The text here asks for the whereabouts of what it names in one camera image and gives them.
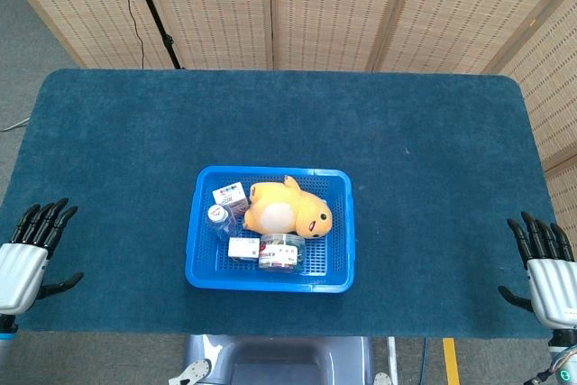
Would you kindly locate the dark blue table mat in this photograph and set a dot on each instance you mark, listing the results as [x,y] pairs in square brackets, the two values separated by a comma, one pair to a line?
[405,222]

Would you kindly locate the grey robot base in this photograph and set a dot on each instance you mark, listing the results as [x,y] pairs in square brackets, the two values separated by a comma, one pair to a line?
[279,362]

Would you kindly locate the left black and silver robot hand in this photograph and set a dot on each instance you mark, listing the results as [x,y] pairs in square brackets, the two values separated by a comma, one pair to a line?
[20,268]

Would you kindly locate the small white carton box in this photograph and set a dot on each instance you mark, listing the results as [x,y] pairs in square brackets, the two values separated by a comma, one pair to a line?
[230,195]

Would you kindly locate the small clear plastic bottle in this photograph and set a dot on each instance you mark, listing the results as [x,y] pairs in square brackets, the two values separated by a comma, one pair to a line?
[217,214]

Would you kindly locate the blue perforated plastic basket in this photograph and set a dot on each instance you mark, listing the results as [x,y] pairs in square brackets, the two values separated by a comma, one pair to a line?
[333,241]

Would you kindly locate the yellow floor tape strip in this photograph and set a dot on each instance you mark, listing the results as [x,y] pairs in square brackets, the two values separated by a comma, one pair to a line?
[451,362]

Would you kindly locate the clear jar of coloured clips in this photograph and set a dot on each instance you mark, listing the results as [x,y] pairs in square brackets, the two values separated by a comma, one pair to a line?
[279,255]

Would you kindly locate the yellow plush duck toy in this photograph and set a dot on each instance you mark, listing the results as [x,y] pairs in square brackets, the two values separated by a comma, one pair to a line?
[279,209]

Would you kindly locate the small white metal bracket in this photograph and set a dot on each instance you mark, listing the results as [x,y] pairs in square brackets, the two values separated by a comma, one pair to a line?
[382,379]

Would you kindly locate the white table leg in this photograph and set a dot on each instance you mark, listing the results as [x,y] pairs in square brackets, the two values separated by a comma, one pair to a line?
[392,358]

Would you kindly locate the black tripod pole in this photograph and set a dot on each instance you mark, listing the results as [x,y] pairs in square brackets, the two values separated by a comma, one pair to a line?
[155,15]

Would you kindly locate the large white metal bracket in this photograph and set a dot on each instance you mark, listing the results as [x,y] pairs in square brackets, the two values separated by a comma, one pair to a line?
[194,371]

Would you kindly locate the small white purple juice box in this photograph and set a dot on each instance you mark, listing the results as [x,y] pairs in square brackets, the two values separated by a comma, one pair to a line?
[241,249]

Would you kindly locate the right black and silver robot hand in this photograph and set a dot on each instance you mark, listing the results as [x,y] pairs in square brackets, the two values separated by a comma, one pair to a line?
[554,290]

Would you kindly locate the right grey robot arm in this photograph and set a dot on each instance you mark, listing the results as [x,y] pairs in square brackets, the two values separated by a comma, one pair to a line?
[563,358]

